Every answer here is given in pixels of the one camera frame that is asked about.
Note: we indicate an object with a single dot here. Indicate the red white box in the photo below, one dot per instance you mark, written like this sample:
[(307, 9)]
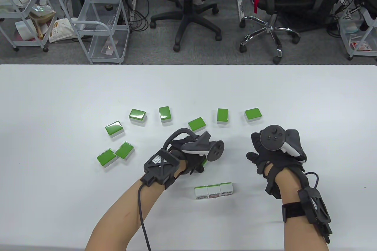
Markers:
[(360, 46)]

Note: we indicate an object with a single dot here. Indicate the white metal cart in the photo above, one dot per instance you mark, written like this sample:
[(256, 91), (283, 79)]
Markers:
[(11, 15), (362, 53), (119, 48)]

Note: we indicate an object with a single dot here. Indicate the pale teal cloth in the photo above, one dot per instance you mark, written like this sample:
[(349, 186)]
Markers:
[(350, 28)]

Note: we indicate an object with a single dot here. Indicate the clear plastic bag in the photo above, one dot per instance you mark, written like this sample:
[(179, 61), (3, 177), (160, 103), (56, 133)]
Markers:
[(41, 12)]

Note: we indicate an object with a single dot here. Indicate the green white mahjong tile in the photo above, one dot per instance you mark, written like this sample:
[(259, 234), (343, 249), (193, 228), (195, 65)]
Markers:
[(203, 162)]

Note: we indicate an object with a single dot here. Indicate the white pink flat box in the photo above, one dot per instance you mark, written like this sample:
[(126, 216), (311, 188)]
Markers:
[(23, 31)]

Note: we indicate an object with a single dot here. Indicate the black white handheld controller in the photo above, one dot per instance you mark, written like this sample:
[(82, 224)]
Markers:
[(216, 151), (273, 138)]

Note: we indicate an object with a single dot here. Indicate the small clear packet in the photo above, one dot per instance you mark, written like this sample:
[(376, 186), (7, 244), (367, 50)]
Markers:
[(107, 49)]

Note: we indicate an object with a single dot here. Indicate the printed paper bag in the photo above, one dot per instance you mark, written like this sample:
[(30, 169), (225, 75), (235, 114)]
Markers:
[(61, 30)]

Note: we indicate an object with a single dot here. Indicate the black tape roll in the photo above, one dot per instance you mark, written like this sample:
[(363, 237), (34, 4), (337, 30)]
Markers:
[(109, 6)]

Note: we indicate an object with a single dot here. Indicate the person's right hand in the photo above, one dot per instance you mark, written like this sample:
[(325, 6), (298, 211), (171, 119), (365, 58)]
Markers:
[(271, 162)]

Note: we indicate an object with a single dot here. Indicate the row of mahjong tiles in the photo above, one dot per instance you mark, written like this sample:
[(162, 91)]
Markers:
[(213, 192)]

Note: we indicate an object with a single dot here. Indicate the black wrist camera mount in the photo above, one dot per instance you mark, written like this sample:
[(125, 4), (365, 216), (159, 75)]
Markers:
[(316, 207), (161, 168)]

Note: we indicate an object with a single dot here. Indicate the green mahjong tiles group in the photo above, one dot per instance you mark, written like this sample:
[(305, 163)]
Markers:
[(137, 114)]

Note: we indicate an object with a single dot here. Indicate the black glove wrist module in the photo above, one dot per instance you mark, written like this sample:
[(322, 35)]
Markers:
[(273, 189)]

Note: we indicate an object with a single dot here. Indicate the person's left hand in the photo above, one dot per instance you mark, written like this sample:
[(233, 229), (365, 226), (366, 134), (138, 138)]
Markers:
[(191, 161)]

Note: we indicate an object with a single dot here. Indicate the white power strip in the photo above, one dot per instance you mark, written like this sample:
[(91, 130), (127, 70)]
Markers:
[(134, 2)]

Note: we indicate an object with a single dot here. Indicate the person's right forearm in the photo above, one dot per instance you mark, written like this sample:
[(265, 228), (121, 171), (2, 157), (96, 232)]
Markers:
[(303, 239)]

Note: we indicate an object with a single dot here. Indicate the person's left forearm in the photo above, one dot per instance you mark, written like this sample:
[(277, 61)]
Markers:
[(117, 218)]

